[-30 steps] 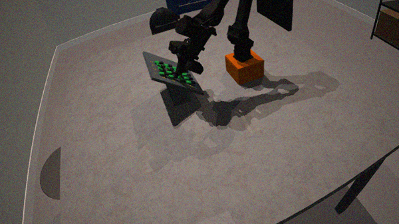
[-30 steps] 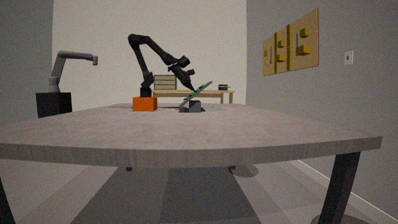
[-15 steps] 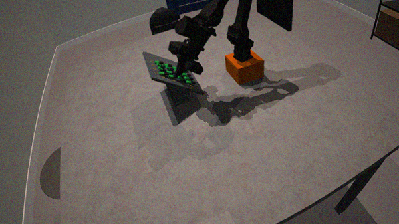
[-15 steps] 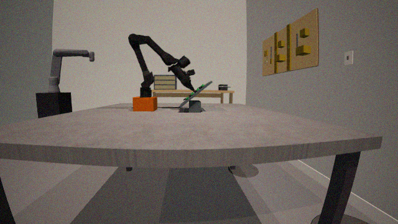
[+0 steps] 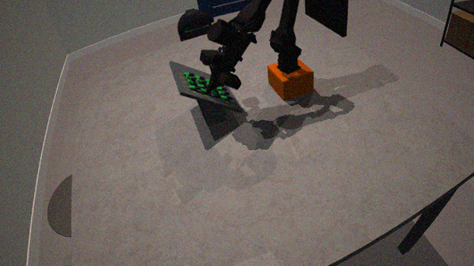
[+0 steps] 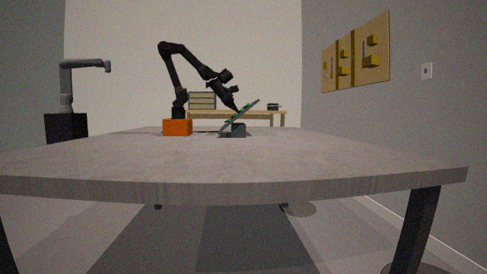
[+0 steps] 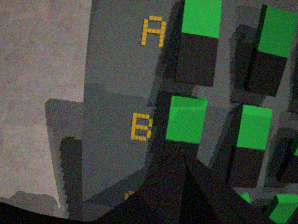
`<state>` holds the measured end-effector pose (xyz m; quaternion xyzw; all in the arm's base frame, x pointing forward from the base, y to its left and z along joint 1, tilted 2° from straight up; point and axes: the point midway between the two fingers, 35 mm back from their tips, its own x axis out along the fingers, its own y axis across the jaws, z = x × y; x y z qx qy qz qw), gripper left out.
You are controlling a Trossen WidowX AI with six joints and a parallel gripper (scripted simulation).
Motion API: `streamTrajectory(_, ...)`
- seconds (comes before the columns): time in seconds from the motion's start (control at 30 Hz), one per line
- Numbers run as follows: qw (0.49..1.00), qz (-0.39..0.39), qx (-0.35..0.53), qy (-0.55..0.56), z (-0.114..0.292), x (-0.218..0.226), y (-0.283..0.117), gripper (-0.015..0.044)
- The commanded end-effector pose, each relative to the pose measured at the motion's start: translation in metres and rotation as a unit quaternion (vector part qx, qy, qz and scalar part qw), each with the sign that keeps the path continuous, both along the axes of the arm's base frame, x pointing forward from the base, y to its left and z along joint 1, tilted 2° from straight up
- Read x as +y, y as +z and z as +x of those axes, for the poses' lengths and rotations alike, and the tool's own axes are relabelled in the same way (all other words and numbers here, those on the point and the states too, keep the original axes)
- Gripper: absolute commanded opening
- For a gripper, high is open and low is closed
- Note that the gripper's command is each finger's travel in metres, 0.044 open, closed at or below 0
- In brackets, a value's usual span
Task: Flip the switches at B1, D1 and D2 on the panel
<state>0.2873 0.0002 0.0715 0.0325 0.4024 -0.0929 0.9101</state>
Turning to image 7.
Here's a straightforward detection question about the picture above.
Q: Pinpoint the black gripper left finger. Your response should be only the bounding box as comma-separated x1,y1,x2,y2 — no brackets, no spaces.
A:
0,152,186,224

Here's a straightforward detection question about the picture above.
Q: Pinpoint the grey switch panel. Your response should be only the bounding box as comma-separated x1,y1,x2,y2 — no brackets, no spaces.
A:
81,0,298,224

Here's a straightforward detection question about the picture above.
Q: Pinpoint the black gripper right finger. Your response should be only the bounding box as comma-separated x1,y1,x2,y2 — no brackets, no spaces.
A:
180,153,277,224

